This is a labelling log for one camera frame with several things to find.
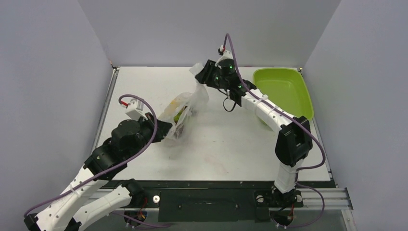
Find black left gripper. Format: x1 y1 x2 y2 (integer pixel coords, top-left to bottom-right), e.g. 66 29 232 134
126 112 173 160

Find clear plastic bag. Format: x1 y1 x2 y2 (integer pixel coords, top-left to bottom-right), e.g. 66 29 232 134
158 82 209 144

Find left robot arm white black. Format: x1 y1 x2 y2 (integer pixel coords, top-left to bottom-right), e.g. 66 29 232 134
24 113 173 231

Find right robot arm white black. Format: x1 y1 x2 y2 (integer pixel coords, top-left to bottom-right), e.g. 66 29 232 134
190 58 312 205

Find green fake grapes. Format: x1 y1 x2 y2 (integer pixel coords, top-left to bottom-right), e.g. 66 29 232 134
173 107 187 124

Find yellow fake fruit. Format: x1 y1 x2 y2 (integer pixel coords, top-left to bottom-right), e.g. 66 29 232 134
163 99 185 117

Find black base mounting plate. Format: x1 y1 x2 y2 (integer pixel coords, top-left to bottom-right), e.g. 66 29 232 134
124 180 304 223

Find green plastic tray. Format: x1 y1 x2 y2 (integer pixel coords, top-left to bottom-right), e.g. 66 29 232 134
253 68 314 121

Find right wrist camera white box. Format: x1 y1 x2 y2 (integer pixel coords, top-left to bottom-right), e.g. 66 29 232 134
217 45 226 56

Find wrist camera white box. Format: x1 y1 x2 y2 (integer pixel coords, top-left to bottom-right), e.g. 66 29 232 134
217 45 226 56
125 99 146 121

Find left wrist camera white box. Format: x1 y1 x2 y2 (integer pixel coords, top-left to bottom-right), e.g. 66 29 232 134
125 99 146 121

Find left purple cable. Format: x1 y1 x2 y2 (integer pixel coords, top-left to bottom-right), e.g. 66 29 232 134
24 94 158 218

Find purple cable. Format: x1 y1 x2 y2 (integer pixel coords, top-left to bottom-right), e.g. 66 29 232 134
223 33 326 173
24 94 158 218

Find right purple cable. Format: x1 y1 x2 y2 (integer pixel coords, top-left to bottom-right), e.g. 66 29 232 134
223 33 326 173

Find aluminium table rail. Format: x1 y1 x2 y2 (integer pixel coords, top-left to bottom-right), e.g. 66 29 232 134
83 67 120 179

